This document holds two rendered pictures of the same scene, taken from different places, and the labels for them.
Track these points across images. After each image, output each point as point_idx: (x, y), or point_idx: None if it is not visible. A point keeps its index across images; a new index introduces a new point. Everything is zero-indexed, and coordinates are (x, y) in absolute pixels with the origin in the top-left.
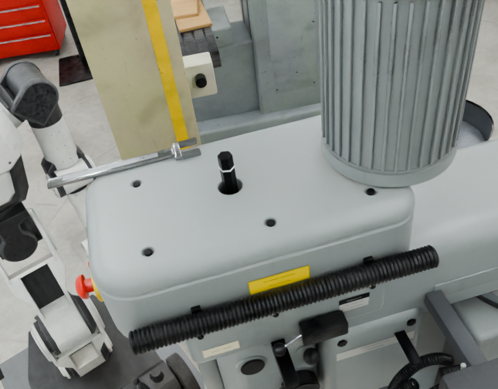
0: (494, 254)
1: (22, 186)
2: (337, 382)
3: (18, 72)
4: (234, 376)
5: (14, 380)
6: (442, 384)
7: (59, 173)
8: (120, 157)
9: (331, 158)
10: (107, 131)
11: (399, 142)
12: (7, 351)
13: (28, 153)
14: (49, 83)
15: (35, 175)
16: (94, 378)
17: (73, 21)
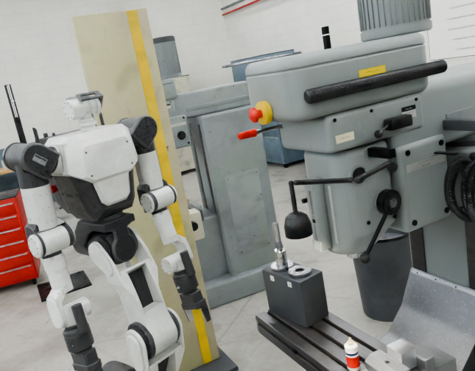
0: (469, 93)
1: (133, 191)
2: (409, 201)
3: (129, 118)
4: (347, 191)
5: None
6: None
7: (152, 191)
8: (111, 335)
9: (374, 33)
10: (95, 321)
11: (409, 1)
12: None
13: (21, 350)
14: (153, 118)
15: (32, 364)
16: None
17: None
